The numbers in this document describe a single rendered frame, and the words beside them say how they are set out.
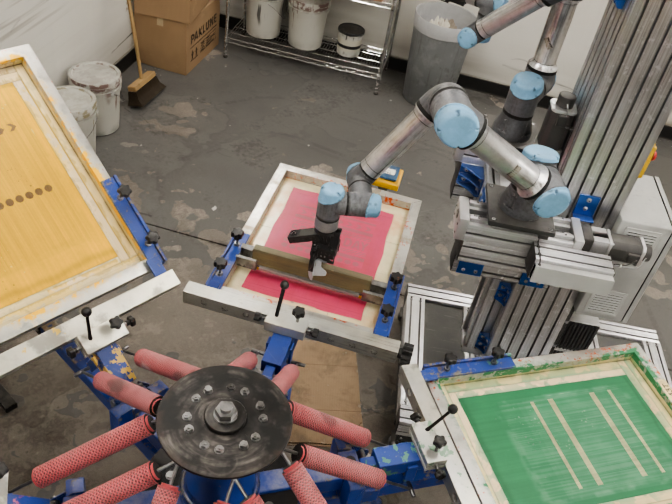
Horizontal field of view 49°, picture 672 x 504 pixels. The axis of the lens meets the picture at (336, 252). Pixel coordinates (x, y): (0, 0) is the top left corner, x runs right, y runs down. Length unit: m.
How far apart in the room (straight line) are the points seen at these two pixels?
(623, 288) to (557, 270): 0.51
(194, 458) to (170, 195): 2.92
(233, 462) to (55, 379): 1.94
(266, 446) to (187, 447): 0.17
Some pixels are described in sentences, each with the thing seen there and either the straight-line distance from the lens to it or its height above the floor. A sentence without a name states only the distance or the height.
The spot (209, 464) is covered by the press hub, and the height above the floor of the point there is 1.31.
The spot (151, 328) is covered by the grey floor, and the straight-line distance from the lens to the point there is 3.62.
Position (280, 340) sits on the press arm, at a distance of 2.19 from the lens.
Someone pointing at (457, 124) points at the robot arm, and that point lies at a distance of 2.07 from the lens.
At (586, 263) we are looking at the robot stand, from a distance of 2.57.
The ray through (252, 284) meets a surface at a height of 0.96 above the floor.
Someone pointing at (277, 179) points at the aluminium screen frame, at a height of 0.99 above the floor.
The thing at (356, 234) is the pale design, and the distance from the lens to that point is 2.73.
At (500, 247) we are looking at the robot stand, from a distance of 2.58.
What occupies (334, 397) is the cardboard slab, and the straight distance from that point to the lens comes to 3.38.
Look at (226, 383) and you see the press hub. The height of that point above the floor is 1.31.
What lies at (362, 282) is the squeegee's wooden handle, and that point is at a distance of 2.40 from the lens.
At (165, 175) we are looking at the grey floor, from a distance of 4.55.
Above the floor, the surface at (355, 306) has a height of 0.96.
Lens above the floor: 2.66
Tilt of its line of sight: 40 degrees down
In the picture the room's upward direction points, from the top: 11 degrees clockwise
